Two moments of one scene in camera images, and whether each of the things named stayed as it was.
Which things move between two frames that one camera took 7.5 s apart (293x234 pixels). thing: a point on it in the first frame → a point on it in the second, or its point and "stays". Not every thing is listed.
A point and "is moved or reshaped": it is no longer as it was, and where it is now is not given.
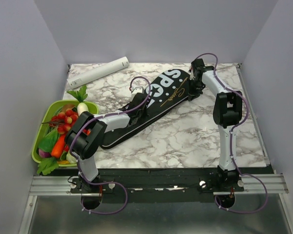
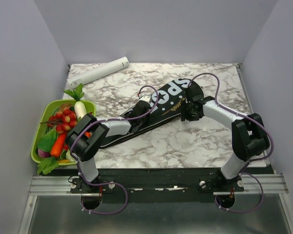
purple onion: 43,154 stays
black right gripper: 193,94 → 185,115
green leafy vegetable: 47,141 stays
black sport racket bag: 169,94 is moved or reshaped
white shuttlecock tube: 78,79 stays
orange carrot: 57,149 stays
